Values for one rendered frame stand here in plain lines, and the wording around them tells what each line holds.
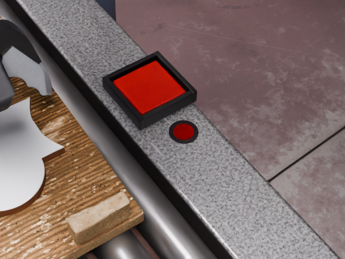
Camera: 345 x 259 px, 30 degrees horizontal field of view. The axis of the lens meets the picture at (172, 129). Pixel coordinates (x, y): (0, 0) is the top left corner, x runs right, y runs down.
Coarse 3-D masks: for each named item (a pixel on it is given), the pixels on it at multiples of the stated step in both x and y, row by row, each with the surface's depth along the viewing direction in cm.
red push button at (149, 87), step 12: (132, 72) 72; (144, 72) 72; (156, 72) 72; (120, 84) 71; (132, 84) 71; (144, 84) 71; (156, 84) 71; (168, 84) 71; (132, 96) 70; (144, 96) 70; (156, 96) 70; (168, 96) 70; (144, 108) 69
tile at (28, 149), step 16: (0, 112) 66; (16, 112) 66; (0, 128) 65; (16, 128) 65; (32, 128) 65; (0, 144) 63; (16, 144) 63; (32, 144) 63; (48, 144) 64; (0, 160) 62; (16, 160) 62; (32, 160) 62; (48, 160) 64; (0, 176) 61; (16, 176) 61; (32, 176) 61; (0, 192) 60; (16, 192) 60; (32, 192) 60; (0, 208) 59; (16, 208) 59
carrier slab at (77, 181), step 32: (32, 96) 69; (64, 128) 66; (64, 160) 64; (96, 160) 64; (64, 192) 61; (96, 192) 62; (128, 192) 62; (0, 224) 59; (32, 224) 59; (64, 224) 59; (128, 224) 60; (0, 256) 57; (32, 256) 57; (64, 256) 57
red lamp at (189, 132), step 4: (180, 124) 70; (184, 124) 70; (176, 128) 69; (180, 128) 69; (184, 128) 69; (188, 128) 69; (192, 128) 69; (176, 132) 69; (180, 132) 69; (184, 132) 69; (188, 132) 69; (192, 132) 69; (176, 136) 69; (180, 136) 69; (184, 136) 69; (188, 136) 69; (192, 136) 69
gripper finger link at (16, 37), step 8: (0, 24) 53; (8, 24) 54; (0, 32) 54; (8, 32) 54; (16, 32) 55; (0, 40) 54; (8, 40) 55; (16, 40) 55; (24, 40) 56; (0, 48) 55; (16, 48) 56; (24, 48) 56; (32, 48) 57; (32, 56) 57
